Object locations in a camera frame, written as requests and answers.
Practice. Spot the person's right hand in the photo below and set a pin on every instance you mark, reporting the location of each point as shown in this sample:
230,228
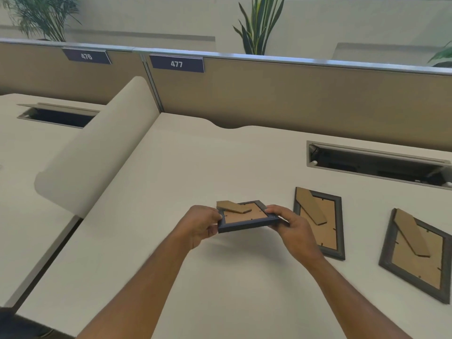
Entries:
298,236

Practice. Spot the person's left hand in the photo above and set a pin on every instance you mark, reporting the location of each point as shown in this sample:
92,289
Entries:
196,225

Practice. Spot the person's left thumb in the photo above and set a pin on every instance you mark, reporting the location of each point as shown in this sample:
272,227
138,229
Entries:
213,231

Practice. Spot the person's right thumb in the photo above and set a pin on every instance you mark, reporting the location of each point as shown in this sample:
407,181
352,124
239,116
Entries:
280,223

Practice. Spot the small dark blue picture frame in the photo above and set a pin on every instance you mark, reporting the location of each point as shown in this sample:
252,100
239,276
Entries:
243,222

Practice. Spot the person's left forearm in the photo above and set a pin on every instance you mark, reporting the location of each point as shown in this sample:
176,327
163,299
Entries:
141,293

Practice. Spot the person's right forearm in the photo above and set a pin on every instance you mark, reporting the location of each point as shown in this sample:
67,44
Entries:
353,300

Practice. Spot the beige partition panel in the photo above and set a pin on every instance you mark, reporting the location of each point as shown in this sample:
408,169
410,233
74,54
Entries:
42,77
300,98

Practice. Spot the white curved desk divider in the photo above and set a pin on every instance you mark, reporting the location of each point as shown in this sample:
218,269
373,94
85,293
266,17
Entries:
102,144

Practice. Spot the dark blue number label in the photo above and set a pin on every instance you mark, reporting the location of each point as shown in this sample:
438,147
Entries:
86,56
176,63

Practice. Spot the tall green snake plant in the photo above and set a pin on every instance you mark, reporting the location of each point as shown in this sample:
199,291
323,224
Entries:
259,24

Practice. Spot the green plant leaves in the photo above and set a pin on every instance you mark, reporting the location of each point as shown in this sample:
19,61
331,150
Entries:
443,56

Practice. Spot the feathery green palm plant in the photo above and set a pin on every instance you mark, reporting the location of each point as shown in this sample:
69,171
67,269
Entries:
46,15

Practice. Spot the grey picture frame cardboard back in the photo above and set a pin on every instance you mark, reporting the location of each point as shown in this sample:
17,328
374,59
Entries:
326,225

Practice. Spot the large grey picture frame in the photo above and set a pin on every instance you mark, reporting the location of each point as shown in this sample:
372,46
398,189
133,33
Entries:
420,257

